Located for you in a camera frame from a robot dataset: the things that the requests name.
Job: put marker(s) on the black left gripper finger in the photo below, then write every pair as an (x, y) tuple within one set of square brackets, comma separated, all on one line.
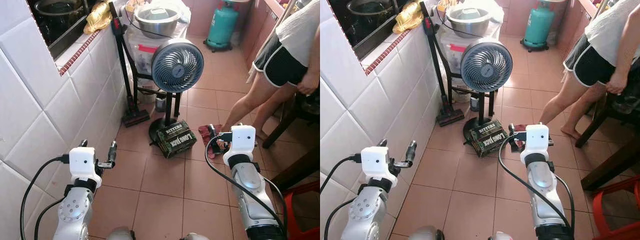
[(411, 152), (112, 151), (83, 144), (383, 143)]

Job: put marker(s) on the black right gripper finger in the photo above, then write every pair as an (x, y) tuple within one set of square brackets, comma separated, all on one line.
[(512, 131), (212, 131)]

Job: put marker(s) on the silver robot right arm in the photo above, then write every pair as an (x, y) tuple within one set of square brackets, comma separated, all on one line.
[(250, 190), (542, 185)]

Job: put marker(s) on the green cardboard bitters box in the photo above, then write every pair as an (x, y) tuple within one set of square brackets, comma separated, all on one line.
[(489, 139), (175, 140)]

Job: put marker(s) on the small metal can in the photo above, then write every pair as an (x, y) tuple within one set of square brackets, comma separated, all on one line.
[(474, 103), (160, 104)]

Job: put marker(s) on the dark wooden chair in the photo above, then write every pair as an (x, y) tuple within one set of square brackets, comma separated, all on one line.
[(287, 112), (597, 122)]

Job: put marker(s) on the grey robot left leg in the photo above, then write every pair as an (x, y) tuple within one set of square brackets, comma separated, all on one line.
[(426, 233), (120, 234)]

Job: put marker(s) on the grey robot leg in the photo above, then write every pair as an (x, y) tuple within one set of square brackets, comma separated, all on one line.
[(120, 234), (426, 233), (194, 236), (501, 236)]

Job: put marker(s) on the grey standing fan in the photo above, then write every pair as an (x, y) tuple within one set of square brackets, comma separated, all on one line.
[(177, 65), (486, 65)]

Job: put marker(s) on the dark wooden table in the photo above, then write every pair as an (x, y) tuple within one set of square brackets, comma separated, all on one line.
[(300, 167), (612, 165)]

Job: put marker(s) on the black red stick vacuum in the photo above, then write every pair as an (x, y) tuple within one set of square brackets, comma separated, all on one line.
[(434, 60), (122, 60)]

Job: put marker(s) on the white plastic storage container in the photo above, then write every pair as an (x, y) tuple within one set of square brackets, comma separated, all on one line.
[(457, 52), (145, 52)]

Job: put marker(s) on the grey robot right leg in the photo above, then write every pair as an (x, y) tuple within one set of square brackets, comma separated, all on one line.
[(194, 236), (501, 236)]

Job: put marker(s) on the red plastic stool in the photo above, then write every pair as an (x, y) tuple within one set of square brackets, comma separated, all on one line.
[(305, 210), (620, 210)]

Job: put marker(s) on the person in grey shirt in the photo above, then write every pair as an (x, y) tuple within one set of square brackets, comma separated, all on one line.
[(600, 55), (285, 55)]

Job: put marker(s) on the teal gas cylinder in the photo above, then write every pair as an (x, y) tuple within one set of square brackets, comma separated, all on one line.
[(539, 25), (222, 25)]

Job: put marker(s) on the large steel mixing bowl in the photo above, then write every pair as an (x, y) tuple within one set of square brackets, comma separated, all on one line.
[(157, 22), (469, 22)]

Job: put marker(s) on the yellow plastic bag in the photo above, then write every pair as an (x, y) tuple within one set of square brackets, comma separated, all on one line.
[(98, 17), (407, 17)]

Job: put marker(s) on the black cooking pot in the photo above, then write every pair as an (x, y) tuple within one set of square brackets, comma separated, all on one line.
[(370, 7), (57, 7)]

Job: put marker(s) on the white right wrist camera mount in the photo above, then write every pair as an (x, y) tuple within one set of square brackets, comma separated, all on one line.
[(536, 142), (242, 142)]

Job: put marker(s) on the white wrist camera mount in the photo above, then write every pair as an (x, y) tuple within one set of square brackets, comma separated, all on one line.
[(82, 162), (375, 162), (536, 142), (242, 142)]

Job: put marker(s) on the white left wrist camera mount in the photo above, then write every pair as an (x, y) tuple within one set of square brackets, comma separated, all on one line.
[(375, 162), (82, 162)]

